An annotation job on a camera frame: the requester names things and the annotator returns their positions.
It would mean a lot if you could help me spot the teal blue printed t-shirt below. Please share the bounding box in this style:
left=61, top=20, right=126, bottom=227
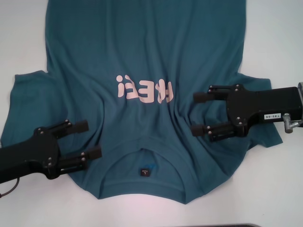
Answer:
left=0, top=0, right=284, bottom=206

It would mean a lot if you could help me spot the silver metal cable connector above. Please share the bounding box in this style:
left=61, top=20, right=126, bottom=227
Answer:
left=283, top=113, right=303, bottom=133

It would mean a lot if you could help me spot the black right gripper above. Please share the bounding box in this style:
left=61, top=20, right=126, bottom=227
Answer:
left=190, top=84, right=300, bottom=143

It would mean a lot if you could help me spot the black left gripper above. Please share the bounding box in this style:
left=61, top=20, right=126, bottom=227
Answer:
left=0, top=119, right=103, bottom=184

